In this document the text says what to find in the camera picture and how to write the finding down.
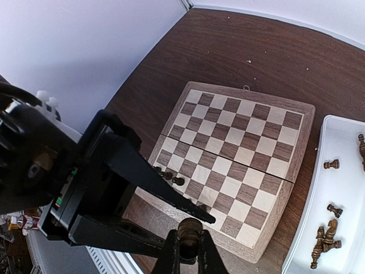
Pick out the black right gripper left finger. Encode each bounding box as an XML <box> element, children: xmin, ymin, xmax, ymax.
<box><xmin>151</xmin><ymin>229</ymin><xmax>180</xmax><ymax>274</ymax></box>

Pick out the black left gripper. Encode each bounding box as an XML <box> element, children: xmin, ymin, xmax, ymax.
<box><xmin>1</xmin><ymin>83</ymin><xmax>216</xmax><ymax>257</ymax></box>

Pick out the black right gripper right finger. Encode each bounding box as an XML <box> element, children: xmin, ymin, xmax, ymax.
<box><xmin>197</xmin><ymin>229</ymin><xmax>228</xmax><ymax>274</ymax></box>

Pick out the dark chess piece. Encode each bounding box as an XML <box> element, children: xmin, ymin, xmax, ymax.
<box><xmin>160</xmin><ymin>171</ymin><xmax>173</xmax><ymax>181</ymax></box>

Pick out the dark chess piece crossing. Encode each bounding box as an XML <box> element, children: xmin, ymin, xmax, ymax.
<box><xmin>310</xmin><ymin>226</ymin><xmax>325</xmax><ymax>269</ymax></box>

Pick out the wooden chess board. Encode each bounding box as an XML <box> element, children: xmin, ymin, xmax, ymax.
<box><xmin>149</xmin><ymin>82</ymin><xmax>315</xmax><ymax>263</ymax></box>

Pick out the dark chess pawn pile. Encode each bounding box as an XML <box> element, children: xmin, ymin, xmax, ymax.
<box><xmin>322</xmin><ymin>240</ymin><xmax>342</xmax><ymax>253</ymax></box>

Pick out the dark chess knight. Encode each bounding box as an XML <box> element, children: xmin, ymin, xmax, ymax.
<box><xmin>323</xmin><ymin>219</ymin><xmax>338</xmax><ymax>244</ymax></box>

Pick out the white plastic divided tray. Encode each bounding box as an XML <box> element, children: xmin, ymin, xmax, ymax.
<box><xmin>282</xmin><ymin>115</ymin><xmax>364</xmax><ymax>273</ymax></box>

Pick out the aluminium front rail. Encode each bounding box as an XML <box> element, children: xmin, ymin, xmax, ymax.
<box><xmin>26</xmin><ymin>231</ymin><xmax>142</xmax><ymax>273</ymax></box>

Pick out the left aluminium frame post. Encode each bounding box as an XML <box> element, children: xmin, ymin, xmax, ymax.
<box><xmin>179</xmin><ymin>0</ymin><xmax>193</xmax><ymax>11</ymax></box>

